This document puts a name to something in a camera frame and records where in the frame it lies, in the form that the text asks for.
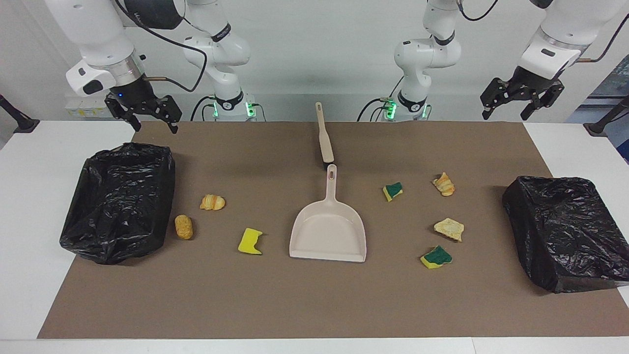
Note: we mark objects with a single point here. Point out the beige hand brush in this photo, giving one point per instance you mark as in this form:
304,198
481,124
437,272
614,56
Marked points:
325,142

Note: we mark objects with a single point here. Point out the blue background cabinet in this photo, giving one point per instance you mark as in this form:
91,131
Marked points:
614,83

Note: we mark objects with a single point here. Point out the beige plastic dustpan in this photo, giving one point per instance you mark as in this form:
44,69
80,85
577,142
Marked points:
328,236

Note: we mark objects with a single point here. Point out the all yellow sponge piece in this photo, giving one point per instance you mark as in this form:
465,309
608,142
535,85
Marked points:
249,242

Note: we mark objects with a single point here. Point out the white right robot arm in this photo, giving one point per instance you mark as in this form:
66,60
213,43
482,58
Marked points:
98,34

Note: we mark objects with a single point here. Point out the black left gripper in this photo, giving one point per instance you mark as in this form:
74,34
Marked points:
533,83

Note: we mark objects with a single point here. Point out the oval golden toy bread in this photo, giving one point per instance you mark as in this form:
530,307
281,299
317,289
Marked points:
184,226

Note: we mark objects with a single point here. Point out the pale toy toast piece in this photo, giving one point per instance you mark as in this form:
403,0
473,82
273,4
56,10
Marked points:
448,229

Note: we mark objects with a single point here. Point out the white wall outlet box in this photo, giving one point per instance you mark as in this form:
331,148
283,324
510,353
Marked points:
91,105

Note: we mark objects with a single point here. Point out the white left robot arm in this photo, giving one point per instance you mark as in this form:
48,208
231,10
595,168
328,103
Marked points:
422,54

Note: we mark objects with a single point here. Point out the striped toy croissant piece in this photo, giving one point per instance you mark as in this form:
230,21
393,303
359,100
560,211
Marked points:
443,185

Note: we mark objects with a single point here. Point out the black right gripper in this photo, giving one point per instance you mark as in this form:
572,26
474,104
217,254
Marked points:
140,98

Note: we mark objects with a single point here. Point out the plump toy croissant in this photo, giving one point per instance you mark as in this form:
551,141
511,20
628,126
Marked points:
212,202

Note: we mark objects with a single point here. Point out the black bag lined bin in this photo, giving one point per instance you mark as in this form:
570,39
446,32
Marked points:
565,236
118,206

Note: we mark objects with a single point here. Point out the large green yellow sponge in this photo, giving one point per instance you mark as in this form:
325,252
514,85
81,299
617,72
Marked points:
436,257

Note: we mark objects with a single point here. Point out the small green yellow sponge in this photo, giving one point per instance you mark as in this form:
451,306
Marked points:
393,191

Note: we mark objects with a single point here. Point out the brown table mat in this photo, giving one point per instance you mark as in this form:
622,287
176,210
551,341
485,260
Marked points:
314,295

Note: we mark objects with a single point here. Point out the black stand leg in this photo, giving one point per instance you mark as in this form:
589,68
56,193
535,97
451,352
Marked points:
22,124
602,125

